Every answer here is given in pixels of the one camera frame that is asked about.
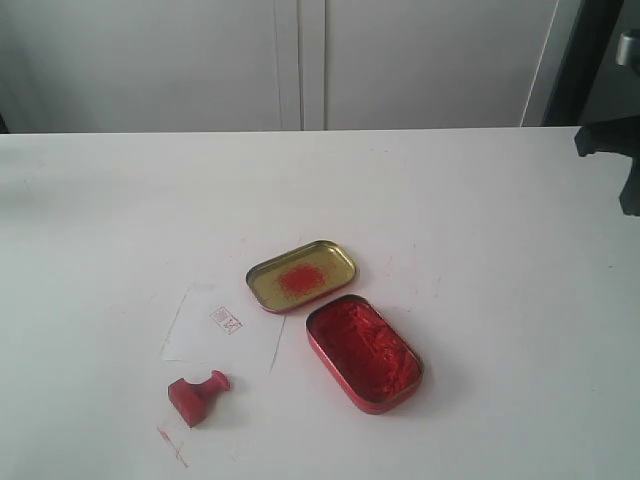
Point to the red plastic stamp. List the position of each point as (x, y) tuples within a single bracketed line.
[(192, 401)]

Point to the white cabinet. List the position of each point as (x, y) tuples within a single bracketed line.
[(137, 66)]

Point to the white paper sheet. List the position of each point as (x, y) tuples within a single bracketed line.
[(223, 328)]

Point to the gold tin lid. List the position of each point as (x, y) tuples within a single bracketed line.
[(300, 276)]

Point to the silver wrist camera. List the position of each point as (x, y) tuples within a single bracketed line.
[(628, 50)]

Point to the red ink pad tin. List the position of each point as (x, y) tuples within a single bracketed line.
[(375, 367)]

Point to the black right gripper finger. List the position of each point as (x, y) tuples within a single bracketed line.
[(619, 136), (629, 197)]

